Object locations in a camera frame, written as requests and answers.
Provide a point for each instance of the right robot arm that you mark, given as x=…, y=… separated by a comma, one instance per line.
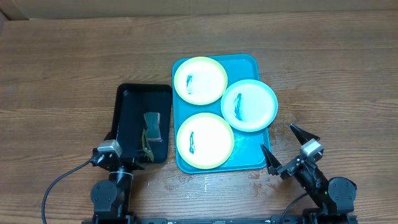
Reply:
x=334, y=198

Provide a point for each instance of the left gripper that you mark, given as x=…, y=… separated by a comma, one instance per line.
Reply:
x=144, y=157

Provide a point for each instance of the yellow-rimmed plate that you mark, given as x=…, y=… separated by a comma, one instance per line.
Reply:
x=205, y=141
x=200, y=80

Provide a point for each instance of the black plastic tray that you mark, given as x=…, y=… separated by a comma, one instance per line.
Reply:
x=132, y=101

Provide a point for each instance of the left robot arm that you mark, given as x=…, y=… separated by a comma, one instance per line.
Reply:
x=111, y=196

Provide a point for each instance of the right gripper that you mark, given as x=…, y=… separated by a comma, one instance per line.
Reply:
x=273, y=163

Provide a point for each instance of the teal plastic tray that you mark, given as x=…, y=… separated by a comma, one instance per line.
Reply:
x=247, y=153

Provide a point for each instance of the light blue plate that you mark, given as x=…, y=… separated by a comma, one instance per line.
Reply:
x=249, y=105

